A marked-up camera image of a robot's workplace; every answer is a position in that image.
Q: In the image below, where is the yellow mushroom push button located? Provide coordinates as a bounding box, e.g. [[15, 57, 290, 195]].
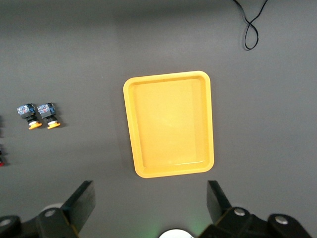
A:
[[16, 103, 43, 130], [37, 102, 61, 130]]

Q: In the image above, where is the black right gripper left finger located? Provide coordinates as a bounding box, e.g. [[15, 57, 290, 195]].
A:
[[36, 180, 96, 238]]

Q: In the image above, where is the yellow plastic tray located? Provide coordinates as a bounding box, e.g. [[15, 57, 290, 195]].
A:
[[123, 70, 214, 179]]

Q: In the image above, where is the loose black table cable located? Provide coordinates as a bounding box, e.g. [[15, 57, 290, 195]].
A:
[[232, 0, 269, 51]]

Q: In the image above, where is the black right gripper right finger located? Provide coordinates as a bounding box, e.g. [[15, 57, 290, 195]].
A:
[[199, 180, 269, 238]]

